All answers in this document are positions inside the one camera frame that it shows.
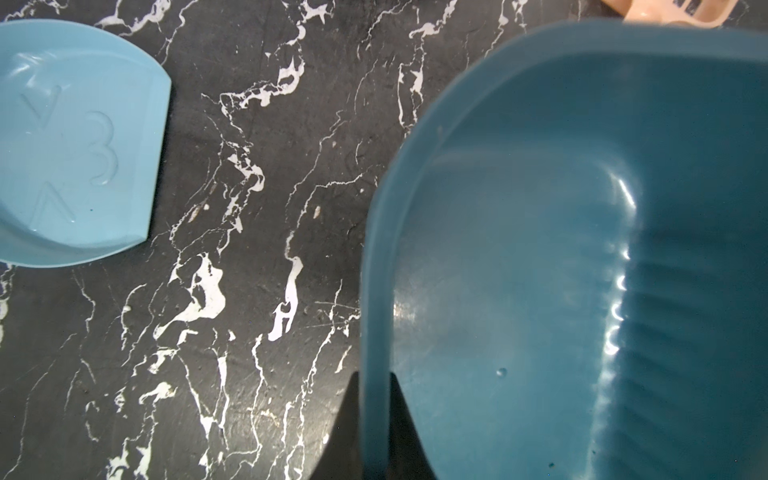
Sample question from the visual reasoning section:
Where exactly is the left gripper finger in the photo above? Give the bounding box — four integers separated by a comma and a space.
311, 372, 435, 479

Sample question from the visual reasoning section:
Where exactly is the brown litter scoop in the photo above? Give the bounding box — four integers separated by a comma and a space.
602, 0, 738, 29

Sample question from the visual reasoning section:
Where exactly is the blue dustpan scoop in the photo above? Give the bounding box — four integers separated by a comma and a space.
1, 19, 172, 268

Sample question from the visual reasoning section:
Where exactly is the teal storage tray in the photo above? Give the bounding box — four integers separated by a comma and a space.
360, 20, 767, 479

